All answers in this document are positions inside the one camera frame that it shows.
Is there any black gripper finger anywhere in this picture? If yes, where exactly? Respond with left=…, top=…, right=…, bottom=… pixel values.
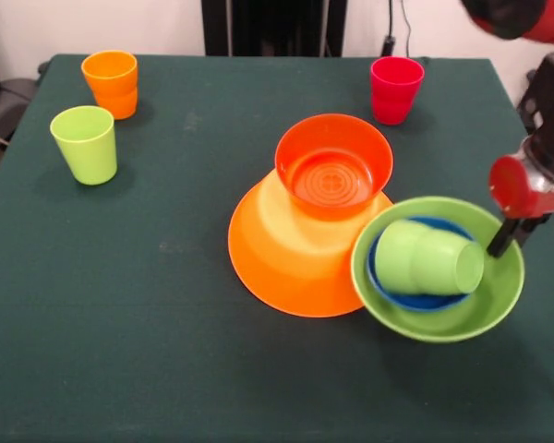
left=515, top=212, right=553, bottom=248
left=486, top=217, right=522, bottom=258

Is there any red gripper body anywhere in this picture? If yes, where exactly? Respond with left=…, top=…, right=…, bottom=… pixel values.
left=488, top=155, right=554, bottom=221

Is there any large light green bowl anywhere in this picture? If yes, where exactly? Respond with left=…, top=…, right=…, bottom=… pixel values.
left=350, top=196, right=526, bottom=344

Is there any blue bowl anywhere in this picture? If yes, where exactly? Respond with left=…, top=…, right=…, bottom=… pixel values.
left=366, top=215, right=477, bottom=314

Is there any small red-orange bowl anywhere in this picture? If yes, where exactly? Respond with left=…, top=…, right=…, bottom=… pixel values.
left=274, top=113, right=395, bottom=222

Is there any large orange bowl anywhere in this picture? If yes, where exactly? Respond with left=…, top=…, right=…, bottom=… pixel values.
left=227, top=170, right=396, bottom=318

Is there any red cup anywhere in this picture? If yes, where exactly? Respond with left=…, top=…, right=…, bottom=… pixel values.
left=369, top=55, right=427, bottom=126

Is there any dark green tablecloth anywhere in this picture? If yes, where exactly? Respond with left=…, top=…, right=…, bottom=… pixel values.
left=0, top=54, right=554, bottom=443

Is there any orange cup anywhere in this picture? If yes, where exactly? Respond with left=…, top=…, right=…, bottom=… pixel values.
left=80, top=50, right=139, bottom=121

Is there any lime green cup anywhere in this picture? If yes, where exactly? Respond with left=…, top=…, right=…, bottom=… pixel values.
left=49, top=104, right=119, bottom=186

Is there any black hanging cable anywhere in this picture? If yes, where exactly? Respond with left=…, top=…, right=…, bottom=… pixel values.
left=380, top=0, right=415, bottom=59

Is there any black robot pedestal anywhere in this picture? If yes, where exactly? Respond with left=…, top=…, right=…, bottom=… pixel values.
left=201, top=0, right=347, bottom=57

